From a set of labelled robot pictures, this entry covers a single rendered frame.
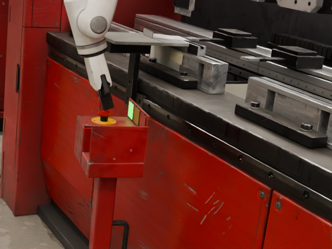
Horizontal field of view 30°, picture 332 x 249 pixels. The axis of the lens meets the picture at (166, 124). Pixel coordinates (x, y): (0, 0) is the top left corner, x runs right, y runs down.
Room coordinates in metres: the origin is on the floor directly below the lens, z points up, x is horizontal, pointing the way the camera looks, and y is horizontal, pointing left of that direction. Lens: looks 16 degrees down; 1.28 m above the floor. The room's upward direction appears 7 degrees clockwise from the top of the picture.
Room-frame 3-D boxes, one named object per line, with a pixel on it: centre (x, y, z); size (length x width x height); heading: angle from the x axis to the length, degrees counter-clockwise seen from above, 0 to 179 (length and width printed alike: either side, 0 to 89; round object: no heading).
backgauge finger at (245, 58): (1.86, -0.31, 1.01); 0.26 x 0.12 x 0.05; 122
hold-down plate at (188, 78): (2.00, 0.02, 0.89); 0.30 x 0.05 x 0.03; 32
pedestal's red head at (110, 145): (1.69, 0.16, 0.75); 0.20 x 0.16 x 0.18; 21
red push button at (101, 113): (1.73, 0.18, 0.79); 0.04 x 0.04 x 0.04
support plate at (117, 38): (1.99, 0.12, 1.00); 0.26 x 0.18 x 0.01; 122
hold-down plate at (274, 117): (1.52, -0.28, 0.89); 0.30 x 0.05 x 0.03; 32
